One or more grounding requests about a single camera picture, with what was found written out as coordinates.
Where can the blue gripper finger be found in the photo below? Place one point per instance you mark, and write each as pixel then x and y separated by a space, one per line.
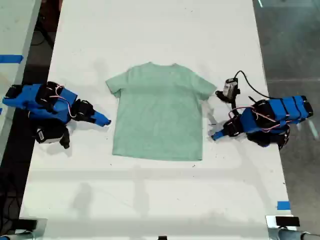
pixel 96 122
pixel 101 118
pixel 220 133
pixel 221 137

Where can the pale green T-shirt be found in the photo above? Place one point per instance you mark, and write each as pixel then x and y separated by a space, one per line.
pixel 160 112

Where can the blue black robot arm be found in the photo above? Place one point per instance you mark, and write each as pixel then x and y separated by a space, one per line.
pixel 282 107
pixel 25 98

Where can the long blue tape strip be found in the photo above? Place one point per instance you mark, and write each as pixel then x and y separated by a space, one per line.
pixel 11 58

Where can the short blue tape strip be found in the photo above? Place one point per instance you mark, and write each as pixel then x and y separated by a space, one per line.
pixel 283 205

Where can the white side table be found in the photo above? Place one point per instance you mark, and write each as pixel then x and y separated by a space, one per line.
pixel 15 30

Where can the small black box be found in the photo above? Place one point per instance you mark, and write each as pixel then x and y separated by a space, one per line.
pixel 287 221

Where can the tiny black box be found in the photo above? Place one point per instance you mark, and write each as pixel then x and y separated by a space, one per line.
pixel 162 237

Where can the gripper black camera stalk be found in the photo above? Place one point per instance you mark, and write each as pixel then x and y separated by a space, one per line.
pixel 65 137
pixel 225 98

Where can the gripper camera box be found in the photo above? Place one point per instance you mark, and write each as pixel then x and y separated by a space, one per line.
pixel 230 87
pixel 48 135

